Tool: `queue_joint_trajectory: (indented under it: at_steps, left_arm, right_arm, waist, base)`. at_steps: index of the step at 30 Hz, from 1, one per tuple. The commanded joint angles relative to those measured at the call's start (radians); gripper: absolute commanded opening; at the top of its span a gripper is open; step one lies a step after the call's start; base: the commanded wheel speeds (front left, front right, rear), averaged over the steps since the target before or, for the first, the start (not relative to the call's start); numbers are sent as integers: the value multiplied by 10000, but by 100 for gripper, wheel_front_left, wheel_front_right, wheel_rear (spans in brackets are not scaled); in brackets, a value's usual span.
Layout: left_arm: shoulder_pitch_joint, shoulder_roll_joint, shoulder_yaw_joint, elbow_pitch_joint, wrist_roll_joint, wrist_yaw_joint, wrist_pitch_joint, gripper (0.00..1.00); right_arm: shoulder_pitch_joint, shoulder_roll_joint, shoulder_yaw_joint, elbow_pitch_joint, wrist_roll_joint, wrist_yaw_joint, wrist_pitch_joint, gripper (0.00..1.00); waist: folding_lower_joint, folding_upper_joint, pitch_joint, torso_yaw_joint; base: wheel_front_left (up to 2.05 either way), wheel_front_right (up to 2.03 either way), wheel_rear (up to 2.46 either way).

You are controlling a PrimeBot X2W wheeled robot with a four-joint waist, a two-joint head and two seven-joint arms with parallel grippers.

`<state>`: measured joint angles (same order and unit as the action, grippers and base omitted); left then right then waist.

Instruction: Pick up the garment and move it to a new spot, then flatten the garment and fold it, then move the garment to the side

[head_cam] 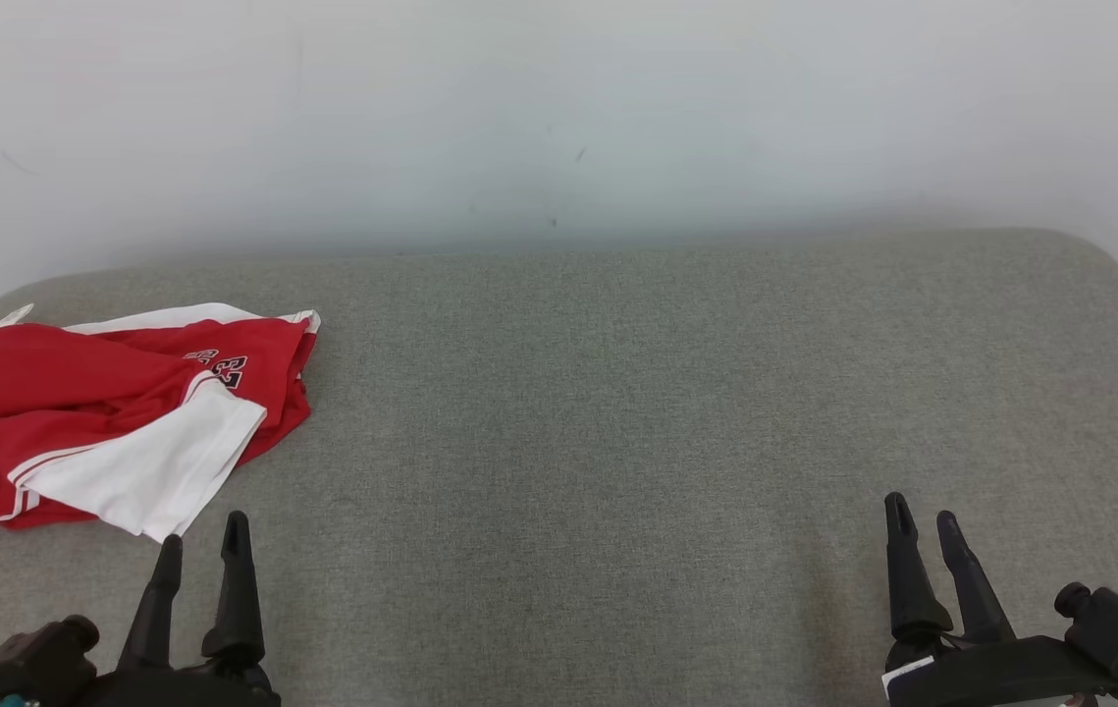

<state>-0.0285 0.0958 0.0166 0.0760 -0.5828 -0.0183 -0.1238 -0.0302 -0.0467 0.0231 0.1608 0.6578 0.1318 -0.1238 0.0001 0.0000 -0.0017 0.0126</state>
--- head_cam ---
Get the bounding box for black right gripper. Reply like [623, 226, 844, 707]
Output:
[880, 492, 1118, 707]

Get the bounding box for red shorts with white stripes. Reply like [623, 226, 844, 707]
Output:
[0, 302, 322, 462]

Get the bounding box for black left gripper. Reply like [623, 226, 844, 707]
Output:
[78, 510, 282, 707]

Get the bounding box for red white-sleeved shirt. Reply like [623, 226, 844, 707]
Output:
[0, 324, 268, 549]

